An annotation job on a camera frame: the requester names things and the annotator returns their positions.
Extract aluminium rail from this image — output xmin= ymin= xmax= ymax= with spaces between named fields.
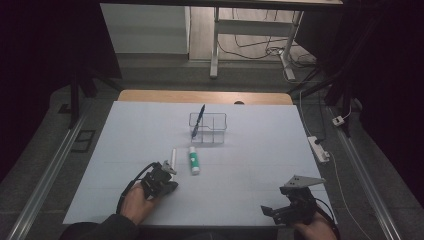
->
xmin=327 ymin=105 xmax=405 ymax=240
xmin=5 ymin=109 xmax=88 ymax=240

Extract white table mat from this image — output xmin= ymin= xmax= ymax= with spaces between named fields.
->
xmin=62 ymin=100 xmax=338 ymax=228

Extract person's right hand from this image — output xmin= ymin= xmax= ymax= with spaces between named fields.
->
xmin=292 ymin=211 xmax=338 ymax=240

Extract left hand-held gripper cable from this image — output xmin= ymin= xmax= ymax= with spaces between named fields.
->
xmin=115 ymin=161 xmax=162 ymax=215

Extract right hand-held gripper cable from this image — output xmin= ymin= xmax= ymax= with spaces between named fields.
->
xmin=312 ymin=197 xmax=342 ymax=240

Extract white power strip cable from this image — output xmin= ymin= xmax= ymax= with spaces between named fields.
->
xmin=327 ymin=150 xmax=365 ymax=240

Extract black floor cables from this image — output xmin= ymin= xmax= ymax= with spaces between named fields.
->
xmin=217 ymin=9 xmax=317 ymax=69

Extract clear plastic pen holder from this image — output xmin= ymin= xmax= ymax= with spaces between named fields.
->
xmin=188 ymin=112 xmax=229 ymax=145

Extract white power strip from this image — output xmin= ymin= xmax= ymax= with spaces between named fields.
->
xmin=306 ymin=135 xmax=331 ymax=164

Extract white pen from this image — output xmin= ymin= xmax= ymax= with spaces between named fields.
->
xmin=169 ymin=148 xmax=178 ymax=183

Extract hand-held gripper cable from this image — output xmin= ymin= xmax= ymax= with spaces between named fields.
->
xmin=115 ymin=161 xmax=162 ymax=215
xmin=312 ymin=197 xmax=342 ymax=240

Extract white cabinet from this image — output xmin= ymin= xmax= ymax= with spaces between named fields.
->
xmin=100 ymin=3 xmax=191 ymax=55

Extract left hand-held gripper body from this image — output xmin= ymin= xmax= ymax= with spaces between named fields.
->
xmin=140 ymin=159 xmax=178 ymax=200

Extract green and white glue stick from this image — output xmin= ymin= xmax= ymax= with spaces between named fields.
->
xmin=188 ymin=146 xmax=201 ymax=176

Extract white desk frame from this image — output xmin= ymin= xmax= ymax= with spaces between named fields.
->
xmin=209 ymin=6 xmax=305 ymax=81

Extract blue pen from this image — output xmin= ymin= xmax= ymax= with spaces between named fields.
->
xmin=190 ymin=103 xmax=207 ymax=140

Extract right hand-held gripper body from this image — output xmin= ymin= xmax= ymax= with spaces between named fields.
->
xmin=272 ymin=175 xmax=327 ymax=226

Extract black metal stand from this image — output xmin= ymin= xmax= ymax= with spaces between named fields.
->
xmin=287 ymin=64 xmax=355 ymax=138
xmin=67 ymin=64 xmax=125 ymax=130

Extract person's left hand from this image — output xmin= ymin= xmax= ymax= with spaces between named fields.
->
xmin=119 ymin=182 xmax=158 ymax=227

